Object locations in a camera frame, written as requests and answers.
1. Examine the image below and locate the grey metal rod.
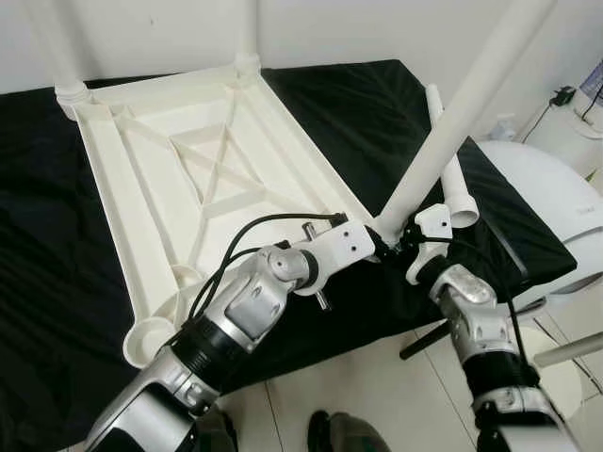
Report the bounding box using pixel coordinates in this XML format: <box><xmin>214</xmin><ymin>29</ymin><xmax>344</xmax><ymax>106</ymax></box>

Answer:
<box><xmin>535</xmin><ymin>331</ymin><xmax>603</xmax><ymax>367</ymax></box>

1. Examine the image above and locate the white plastic table top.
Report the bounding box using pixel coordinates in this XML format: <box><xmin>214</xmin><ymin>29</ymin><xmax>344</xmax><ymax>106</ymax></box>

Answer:
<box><xmin>57</xmin><ymin>58</ymin><xmax>387</xmax><ymax>368</ymax></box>

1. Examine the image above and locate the thin black power cable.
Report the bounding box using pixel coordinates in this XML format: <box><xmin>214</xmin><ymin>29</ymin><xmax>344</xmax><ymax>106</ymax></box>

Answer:
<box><xmin>518</xmin><ymin>99</ymin><xmax>559</xmax><ymax>142</ymax></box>

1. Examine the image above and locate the black table cloth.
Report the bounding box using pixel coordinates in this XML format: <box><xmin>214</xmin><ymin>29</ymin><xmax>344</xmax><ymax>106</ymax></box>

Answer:
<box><xmin>0</xmin><ymin>58</ymin><xmax>578</xmax><ymax>444</ymax></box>

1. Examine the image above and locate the black table frame bar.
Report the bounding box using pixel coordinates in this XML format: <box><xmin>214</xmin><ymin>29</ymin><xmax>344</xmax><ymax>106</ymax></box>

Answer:
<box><xmin>400</xmin><ymin>320</ymin><xmax>452</xmax><ymax>362</ymax></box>

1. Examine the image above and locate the white round base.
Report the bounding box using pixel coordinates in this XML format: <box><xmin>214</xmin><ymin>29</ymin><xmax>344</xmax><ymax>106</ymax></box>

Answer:
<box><xmin>513</xmin><ymin>325</ymin><xmax>586</xmax><ymax>412</ymax></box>

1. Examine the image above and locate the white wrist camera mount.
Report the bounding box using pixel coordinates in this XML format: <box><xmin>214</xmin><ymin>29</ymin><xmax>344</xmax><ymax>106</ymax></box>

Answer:
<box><xmin>301</xmin><ymin>218</ymin><xmax>377</xmax><ymax>289</ymax></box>
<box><xmin>407</xmin><ymin>202</ymin><xmax>454</xmax><ymax>286</ymax></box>

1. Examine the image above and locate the grey robot left foot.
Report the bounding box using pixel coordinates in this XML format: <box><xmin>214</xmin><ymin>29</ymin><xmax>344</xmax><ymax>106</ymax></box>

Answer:
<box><xmin>198</xmin><ymin>410</ymin><xmax>237</xmax><ymax>452</ymax></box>

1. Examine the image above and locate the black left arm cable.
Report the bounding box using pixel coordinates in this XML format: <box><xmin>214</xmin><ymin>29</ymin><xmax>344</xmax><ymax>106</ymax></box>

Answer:
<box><xmin>188</xmin><ymin>212</ymin><xmax>350</xmax><ymax>323</ymax></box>

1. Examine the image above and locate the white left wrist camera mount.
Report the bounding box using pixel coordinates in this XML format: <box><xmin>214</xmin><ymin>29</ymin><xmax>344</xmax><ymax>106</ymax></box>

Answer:
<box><xmin>301</xmin><ymin>218</ymin><xmax>377</xmax><ymax>289</ymax></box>

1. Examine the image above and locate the white dome-shaped appliance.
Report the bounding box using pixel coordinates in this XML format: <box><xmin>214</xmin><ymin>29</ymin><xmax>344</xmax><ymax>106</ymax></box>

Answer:
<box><xmin>481</xmin><ymin>141</ymin><xmax>603</xmax><ymax>314</ymax></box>

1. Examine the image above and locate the blue ribbed device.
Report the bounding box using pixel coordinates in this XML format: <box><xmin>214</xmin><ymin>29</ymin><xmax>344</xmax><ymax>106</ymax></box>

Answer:
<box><xmin>579</xmin><ymin>61</ymin><xmax>603</xmax><ymax>106</ymax></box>

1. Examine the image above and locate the grey robot foot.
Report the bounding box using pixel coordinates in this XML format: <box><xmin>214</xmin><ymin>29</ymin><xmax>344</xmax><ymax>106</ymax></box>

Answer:
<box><xmin>198</xmin><ymin>410</ymin><xmax>237</xmax><ymax>452</ymax></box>
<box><xmin>309</xmin><ymin>410</ymin><xmax>388</xmax><ymax>452</ymax></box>

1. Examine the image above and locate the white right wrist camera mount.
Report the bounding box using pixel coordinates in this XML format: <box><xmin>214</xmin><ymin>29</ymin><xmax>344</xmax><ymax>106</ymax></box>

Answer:
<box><xmin>407</xmin><ymin>202</ymin><xmax>454</xmax><ymax>286</ymax></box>

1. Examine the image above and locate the white box appliance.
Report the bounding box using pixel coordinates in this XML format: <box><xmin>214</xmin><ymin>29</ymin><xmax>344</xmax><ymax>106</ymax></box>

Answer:
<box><xmin>523</xmin><ymin>94</ymin><xmax>603</xmax><ymax>182</ymax></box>

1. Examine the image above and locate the grey robot right foot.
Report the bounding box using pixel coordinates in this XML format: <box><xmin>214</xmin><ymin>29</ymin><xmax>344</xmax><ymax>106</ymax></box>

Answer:
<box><xmin>309</xmin><ymin>410</ymin><xmax>388</xmax><ymax>452</ymax></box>

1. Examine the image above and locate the small white wall device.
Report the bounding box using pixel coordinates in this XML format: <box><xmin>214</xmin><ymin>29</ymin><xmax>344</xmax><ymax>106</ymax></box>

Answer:
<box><xmin>491</xmin><ymin>115</ymin><xmax>519</xmax><ymax>140</ymax></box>

